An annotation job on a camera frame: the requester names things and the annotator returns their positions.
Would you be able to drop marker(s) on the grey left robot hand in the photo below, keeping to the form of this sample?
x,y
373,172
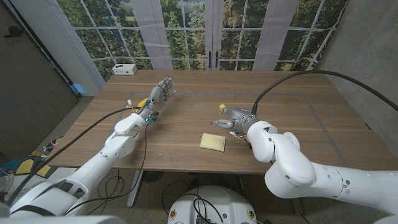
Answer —
x,y
157,95

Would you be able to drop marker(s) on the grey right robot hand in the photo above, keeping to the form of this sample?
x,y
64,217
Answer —
x,y
239,116

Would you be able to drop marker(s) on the pale yellow sponge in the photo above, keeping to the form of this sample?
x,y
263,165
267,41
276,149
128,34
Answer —
x,y
212,142

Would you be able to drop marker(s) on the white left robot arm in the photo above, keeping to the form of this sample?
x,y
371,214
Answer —
x,y
115,152

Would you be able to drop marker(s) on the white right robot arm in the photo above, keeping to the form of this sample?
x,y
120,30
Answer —
x,y
295,168

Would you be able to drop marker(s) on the white power strip box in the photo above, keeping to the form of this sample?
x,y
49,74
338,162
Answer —
x,y
124,69

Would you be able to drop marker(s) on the printed window backdrop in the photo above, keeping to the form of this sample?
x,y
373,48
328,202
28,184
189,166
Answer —
x,y
186,40

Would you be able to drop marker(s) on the blue floor object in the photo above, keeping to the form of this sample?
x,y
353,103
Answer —
x,y
77,88

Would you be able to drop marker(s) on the dark round disc under table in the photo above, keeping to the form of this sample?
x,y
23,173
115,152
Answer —
x,y
152,176

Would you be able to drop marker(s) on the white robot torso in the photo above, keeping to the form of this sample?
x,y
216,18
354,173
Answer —
x,y
214,205

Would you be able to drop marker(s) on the grey table leg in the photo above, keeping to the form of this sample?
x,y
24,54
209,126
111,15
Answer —
x,y
298,207
135,186

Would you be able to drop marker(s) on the yellow black floor pad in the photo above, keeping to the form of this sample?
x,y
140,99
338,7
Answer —
x,y
25,166
43,169

